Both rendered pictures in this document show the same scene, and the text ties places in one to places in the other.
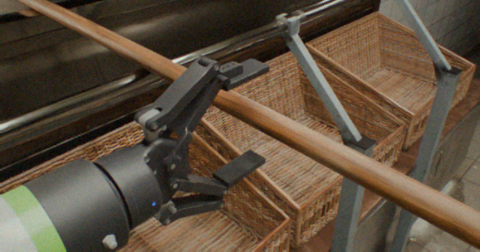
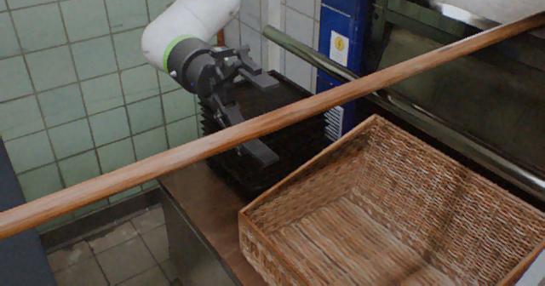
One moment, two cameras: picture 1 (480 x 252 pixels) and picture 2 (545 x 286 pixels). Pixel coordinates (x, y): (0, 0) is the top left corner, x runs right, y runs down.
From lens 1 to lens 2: 86 cm
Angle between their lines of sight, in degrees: 80
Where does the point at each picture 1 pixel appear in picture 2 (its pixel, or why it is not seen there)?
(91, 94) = (337, 71)
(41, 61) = (487, 75)
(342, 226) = not seen: outside the picture
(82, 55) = (521, 96)
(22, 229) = (170, 41)
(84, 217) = (174, 55)
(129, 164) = (202, 60)
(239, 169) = (254, 148)
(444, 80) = not seen: outside the picture
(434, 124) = not seen: outside the picture
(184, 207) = (223, 122)
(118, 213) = (179, 66)
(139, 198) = (189, 74)
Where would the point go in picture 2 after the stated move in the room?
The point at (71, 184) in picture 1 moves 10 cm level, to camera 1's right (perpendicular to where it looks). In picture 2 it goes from (187, 45) to (168, 71)
